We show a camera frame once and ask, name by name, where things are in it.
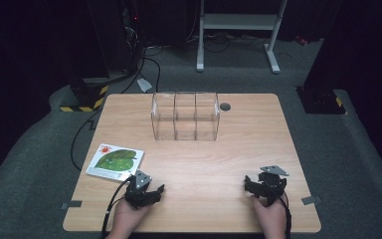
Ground person's right hand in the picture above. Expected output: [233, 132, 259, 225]
[250, 193, 288, 239]

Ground black floor cable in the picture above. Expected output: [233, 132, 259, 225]
[70, 46, 162, 172]

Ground small red floor object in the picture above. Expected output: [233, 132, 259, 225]
[293, 35, 309, 47]

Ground white metal stand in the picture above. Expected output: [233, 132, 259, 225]
[196, 0, 288, 75]

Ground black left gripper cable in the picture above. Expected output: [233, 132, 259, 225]
[100, 177, 134, 239]

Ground black computer tower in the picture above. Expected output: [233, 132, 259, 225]
[117, 0, 148, 74]

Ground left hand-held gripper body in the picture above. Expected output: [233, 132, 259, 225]
[124, 169, 153, 210]

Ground person's left hand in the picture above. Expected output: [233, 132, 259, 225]
[106, 198, 153, 239]

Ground clear acrylic book holder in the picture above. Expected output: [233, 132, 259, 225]
[150, 91, 221, 141]

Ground grey tape piece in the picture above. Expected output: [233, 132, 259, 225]
[300, 195, 322, 206]
[61, 200, 84, 211]

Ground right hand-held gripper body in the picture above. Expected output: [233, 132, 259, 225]
[258, 164, 289, 207]

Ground small white floor object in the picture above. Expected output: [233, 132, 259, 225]
[135, 78, 153, 94]

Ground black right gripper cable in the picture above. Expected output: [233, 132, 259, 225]
[278, 191, 293, 239]

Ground black yellow striped base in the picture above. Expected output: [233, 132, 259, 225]
[59, 77, 110, 113]
[295, 86, 348, 116]

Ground green leaf picture book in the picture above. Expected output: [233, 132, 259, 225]
[86, 142, 145, 182]

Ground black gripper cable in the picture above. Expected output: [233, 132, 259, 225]
[278, 191, 293, 239]
[100, 177, 134, 239]

